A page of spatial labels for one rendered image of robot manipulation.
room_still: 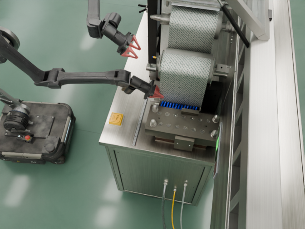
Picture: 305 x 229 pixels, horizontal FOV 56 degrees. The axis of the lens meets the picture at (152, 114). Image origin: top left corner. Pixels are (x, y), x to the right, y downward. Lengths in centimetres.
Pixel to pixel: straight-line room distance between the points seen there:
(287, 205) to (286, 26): 85
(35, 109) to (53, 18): 157
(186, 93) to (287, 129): 59
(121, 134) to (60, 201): 107
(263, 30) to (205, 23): 52
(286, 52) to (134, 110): 88
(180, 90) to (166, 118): 17
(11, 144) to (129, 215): 112
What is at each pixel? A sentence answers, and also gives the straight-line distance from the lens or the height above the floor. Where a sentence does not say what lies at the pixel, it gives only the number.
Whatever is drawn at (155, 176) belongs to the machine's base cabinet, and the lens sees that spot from 191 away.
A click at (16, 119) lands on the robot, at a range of 251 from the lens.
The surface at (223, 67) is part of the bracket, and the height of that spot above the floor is 129.
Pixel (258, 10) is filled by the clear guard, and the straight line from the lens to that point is 113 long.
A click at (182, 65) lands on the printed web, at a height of 130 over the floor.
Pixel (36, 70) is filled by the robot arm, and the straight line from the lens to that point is 162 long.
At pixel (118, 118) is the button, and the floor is 92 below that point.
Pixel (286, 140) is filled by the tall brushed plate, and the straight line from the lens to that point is 110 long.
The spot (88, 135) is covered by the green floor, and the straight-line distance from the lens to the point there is 273.
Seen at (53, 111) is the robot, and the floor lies 24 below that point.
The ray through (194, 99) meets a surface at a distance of 155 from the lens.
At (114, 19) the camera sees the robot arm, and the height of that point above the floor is 146.
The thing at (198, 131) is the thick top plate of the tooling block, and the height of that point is 103.
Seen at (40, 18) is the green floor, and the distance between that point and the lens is 402.
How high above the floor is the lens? 232
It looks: 56 degrees down
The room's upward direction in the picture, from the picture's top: straight up
